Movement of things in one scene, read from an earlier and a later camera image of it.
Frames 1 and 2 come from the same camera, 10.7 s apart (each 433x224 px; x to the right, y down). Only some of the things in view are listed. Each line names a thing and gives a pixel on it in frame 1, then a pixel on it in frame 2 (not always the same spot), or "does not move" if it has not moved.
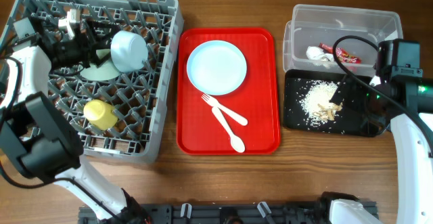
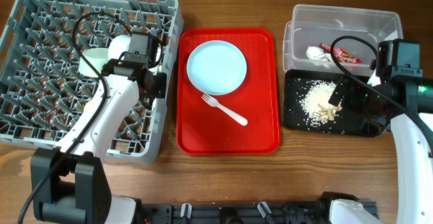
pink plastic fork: [214, 102] does not move
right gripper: [351, 100] does not move
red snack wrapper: [342, 55] does not move
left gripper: [90, 47] to [160, 89]
